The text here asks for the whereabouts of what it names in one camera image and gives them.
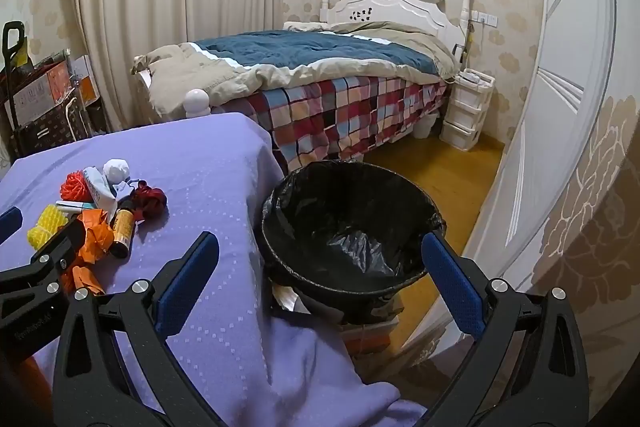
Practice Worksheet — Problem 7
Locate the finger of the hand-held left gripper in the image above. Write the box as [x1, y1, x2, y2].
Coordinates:
[0, 207, 23, 244]
[0, 218, 87, 308]

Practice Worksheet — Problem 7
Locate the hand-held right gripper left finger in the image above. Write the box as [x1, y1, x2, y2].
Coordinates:
[52, 231, 226, 427]

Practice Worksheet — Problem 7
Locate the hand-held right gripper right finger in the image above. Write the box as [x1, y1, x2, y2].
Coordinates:
[420, 231, 588, 427]

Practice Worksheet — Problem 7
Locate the yellow foam fruit net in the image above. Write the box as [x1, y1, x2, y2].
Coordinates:
[27, 204, 68, 250]

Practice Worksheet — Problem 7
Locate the orange plastic wrapper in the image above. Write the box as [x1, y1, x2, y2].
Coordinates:
[60, 209, 117, 297]

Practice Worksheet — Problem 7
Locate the red foam fruit net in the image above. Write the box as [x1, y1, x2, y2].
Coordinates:
[60, 172, 93, 202]

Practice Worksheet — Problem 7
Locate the yellow bottle with black cap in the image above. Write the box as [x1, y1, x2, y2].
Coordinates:
[109, 202, 136, 259]

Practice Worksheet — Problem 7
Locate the white grey snack packet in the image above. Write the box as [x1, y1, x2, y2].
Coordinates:
[81, 166, 118, 210]

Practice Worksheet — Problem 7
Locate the dark red mesh bundle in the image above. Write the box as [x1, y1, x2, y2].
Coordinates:
[127, 179, 167, 225]

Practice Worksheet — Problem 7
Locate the white tissue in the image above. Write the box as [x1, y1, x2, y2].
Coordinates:
[102, 158, 131, 188]

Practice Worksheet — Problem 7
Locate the black trash bin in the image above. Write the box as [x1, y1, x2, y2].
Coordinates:
[260, 161, 447, 323]

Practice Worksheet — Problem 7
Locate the purple tablecloth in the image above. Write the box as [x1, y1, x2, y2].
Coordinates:
[0, 112, 426, 427]

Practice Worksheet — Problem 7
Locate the brown patterned bag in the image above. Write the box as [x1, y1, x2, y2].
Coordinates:
[10, 99, 93, 158]

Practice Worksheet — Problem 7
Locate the brown cardboard box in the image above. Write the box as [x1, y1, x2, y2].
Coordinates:
[2, 61, 71, 125]

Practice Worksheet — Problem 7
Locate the small white bin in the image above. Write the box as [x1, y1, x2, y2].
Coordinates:
[414, 112, 440, 140]

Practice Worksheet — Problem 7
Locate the white and orange box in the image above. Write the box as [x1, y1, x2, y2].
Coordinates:
[67, 54, 101, 108]

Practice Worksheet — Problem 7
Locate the white plastic drawer unit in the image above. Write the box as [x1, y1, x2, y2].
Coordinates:
[440, 69, 495, 152]

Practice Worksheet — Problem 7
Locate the black hand trolley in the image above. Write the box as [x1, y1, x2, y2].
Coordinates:
[0, 21, 26, 158]

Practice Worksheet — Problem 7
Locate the plaid bed sheet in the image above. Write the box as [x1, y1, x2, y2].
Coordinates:
[247, 74, 451, 175]

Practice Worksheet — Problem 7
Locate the blue and beige duvet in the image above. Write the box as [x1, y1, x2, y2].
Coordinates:
[131, 21, 460, 120]

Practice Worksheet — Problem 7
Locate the white panelled wardrobe door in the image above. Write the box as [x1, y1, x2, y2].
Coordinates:
[400, 0, 626, 358]

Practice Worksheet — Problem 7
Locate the white bed frame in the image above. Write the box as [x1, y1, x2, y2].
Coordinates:
[132, 0, 476, 158]

